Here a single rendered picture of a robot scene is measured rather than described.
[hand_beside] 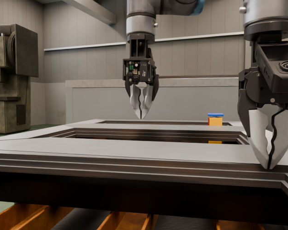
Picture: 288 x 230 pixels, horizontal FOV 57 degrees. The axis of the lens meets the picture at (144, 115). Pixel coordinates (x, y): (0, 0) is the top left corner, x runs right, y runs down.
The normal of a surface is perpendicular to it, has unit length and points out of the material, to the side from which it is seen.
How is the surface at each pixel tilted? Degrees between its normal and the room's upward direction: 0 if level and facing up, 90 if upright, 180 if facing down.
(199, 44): 90
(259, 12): 90
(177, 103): 90
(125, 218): 0
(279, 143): 90
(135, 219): 0
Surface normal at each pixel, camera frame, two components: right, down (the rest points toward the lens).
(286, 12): 0.13, 0.06
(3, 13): 0.93, 0.02
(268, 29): -0.44, 0.05
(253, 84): -0.19, 0.05
